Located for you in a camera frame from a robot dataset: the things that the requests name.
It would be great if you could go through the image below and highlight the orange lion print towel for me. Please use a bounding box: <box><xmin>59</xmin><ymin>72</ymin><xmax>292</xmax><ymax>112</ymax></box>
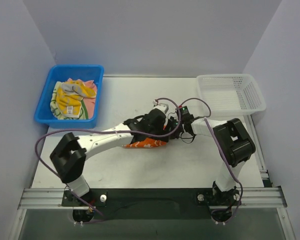
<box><xmin>122</xmin><ymin>138</ymin><xmax>167</xmax><ymax>148</ymax></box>

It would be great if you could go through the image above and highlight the white perforated plastic basket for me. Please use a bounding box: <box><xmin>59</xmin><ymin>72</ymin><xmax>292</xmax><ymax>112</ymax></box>
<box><xmin>196</xmin><ymin>74</ymin><xmax>266</xmax><ymax>117</ymax></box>

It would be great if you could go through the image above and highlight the blue plastic bin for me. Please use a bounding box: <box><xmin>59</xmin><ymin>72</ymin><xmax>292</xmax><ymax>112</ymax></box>
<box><xmin>34</xmin><ymin>64</ymin><xmax>104</xmax><ymax>129</ymax></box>

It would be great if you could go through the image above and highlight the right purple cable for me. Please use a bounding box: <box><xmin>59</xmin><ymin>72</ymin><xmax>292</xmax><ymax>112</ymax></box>
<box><xmin>178</xmin><ymin>97</ymin><xmax>244</xmax><ymax>222</ymax></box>

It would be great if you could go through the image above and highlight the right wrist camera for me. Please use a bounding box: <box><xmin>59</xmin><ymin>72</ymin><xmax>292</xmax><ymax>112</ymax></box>
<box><xmin>178</xmin><ymin>105</ymin><xmax>194</xmax><ymax>122</ymax></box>

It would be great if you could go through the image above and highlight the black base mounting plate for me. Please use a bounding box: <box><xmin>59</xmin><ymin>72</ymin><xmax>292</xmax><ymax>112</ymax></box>
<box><xmin>61</xmin><ymin>187</ymin><xmax>240</xmax><ymax>223</ymax></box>

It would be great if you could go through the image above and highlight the yellow patterned towel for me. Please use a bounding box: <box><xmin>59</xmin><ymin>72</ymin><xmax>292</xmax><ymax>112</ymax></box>
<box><xmin>49</xmin><ymin>78</ymin><xmax>98</xmax><ymax>120</ymax></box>

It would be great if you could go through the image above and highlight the purple cable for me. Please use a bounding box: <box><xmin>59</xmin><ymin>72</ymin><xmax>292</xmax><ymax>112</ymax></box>
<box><xmin>178</xmin><ymin>97</ymin><xmax>244</xmax><ymax>222</ymax></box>
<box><xmin>34</xmin><ymin>97</ymin><xmax>183</xmax><ymax>223</ymax></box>

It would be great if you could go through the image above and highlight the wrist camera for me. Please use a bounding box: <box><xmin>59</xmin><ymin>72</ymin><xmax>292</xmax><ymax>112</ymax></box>
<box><xmin>153</xmin><ymin>99</ymin><xmax>169</xmax><ymax>114</ymax></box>
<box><xmin>178</xmin><ymin>105</ymin><xmax>194</xmax><ymax>122</ymax></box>

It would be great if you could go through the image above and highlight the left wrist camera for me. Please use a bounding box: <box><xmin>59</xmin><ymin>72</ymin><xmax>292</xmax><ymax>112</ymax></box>
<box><xmin>153</xmin><ymin>99</ymin><xmax>169</xmax><ymax>114</ymax></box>

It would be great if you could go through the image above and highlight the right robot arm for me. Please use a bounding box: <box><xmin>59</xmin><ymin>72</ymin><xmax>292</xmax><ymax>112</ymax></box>
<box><xmin>170</xmin><ymin>114</ymin><xmax>256</xmax><ymax>198</ymax></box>

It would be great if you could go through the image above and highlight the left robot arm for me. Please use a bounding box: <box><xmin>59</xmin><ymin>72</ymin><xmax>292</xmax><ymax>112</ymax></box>
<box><xmin>50</xmin><ymin>107</ymin><xmax>167</xmax><ymax>202</ymax></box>

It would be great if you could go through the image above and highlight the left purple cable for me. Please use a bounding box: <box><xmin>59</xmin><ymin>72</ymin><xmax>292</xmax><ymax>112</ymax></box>
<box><xmin>34</xmin><ymin>97</ymin><xmax>183</xmax><ymax>223</ymax></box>

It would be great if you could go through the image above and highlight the pink towel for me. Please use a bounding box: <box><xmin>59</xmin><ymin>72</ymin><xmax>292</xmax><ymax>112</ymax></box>
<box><xmin>65</xmin><ymin>78</ymin><xmax>98</xmax><ymax>120</ymax></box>

